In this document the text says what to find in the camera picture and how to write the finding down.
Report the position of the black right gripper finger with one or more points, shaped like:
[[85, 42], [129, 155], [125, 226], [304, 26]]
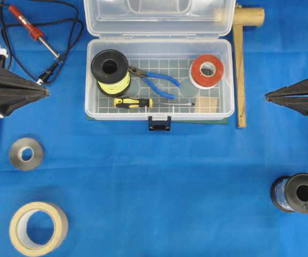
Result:
[[300, 88], [299, 104]]

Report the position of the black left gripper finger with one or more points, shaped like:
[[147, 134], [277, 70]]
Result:
[[11, 99], [11, 80]]

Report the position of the clear plastic toolbox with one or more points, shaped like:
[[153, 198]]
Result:
[[160, 39]]

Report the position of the red soldering iron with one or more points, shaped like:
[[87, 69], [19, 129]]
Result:
[[34, 31]]

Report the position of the grey tape roll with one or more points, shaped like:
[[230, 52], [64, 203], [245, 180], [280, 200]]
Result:
[[26, 154]]

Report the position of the wooden mallet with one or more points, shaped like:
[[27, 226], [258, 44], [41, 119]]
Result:
[[243, 16]]

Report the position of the small wooden block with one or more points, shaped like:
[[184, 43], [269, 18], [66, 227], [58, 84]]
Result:
[[206, 105]]

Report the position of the red tape roll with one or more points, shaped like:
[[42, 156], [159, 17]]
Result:
[[206, 71]]

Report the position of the yellow black screwdriver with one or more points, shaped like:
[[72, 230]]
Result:
[[131, 103]]

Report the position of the beige masking tape roll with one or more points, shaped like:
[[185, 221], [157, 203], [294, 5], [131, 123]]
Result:
[[38, 228]]

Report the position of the blue table cloth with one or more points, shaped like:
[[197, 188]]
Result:
[[196, 190]]

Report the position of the blue wire spool black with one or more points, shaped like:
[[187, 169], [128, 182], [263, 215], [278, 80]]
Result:
[[290, 193]]

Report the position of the yellow wire spool black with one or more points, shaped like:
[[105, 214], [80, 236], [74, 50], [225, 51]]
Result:
[[110, 70]]

